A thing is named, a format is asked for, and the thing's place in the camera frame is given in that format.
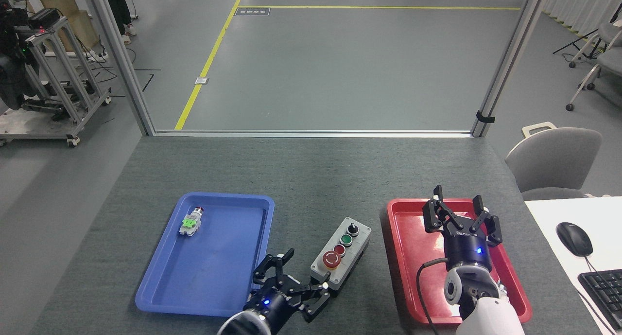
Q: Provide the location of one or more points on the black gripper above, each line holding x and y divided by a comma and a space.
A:
272, 306
467, 250

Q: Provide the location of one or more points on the grey three-button control box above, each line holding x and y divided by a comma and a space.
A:
354, 245

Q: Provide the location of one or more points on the push button with green label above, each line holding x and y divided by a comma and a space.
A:
191, 222

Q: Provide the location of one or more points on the cardboard box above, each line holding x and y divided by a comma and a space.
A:
63, 4

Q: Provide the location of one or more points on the red plastic tray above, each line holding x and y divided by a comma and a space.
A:
413, 257

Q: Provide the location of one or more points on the white desk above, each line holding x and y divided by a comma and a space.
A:
549, 218

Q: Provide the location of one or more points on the blue plastic tray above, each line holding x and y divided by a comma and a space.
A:
209, 262

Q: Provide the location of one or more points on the grey office chair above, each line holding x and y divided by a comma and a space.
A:
554, 160

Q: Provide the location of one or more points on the black computer mouse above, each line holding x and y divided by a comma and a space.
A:
574, 238

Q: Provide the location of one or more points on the black keyboard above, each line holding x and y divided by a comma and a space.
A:
605, 293

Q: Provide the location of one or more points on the grey chair with white legs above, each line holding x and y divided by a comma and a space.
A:
610, 58

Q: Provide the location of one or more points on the silver floor outlet plate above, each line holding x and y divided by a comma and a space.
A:
201, 80

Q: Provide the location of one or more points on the white curtain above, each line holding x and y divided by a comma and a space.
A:
588, 4

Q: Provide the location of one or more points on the dark floor sign plate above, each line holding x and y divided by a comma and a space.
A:
252, 11

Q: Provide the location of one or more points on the person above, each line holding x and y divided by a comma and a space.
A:
116, 4

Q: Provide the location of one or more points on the black machine on cart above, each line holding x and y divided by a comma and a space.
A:
12, 77

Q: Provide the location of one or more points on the silver push button switch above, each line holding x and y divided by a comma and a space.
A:
503, 289

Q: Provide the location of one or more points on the black clip on post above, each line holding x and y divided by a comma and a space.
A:
483, 117

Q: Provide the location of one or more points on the silver aluminium rail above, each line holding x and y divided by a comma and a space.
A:
311, 133

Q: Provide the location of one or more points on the silver aluminium post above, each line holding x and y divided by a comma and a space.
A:
508, 62
124, 62

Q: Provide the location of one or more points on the aluminium frame cart on wheels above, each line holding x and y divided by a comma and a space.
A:
63, 67

